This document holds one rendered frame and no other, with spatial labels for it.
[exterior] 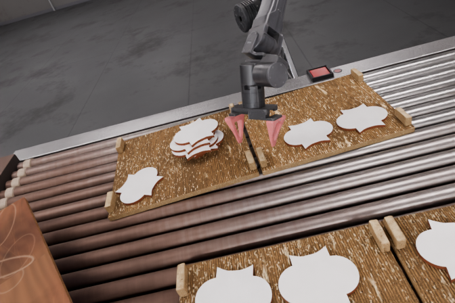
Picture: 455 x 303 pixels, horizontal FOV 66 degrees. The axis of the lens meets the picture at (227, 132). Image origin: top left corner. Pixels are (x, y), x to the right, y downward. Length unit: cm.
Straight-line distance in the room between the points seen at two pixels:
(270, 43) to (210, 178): 38
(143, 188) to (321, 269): 52
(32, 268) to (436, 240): 77
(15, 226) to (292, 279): 63
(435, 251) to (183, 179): 60
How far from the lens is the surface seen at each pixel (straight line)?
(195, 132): 103
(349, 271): 71
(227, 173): 94
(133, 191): 100
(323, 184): 88
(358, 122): 102
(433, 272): 74
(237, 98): 129
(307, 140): 97
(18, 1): 1112
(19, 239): 92
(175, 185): 97
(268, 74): 77
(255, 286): 71
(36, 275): 81
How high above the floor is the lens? 155
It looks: 34 degrees down
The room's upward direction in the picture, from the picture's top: 17 degrees counter-clockwise
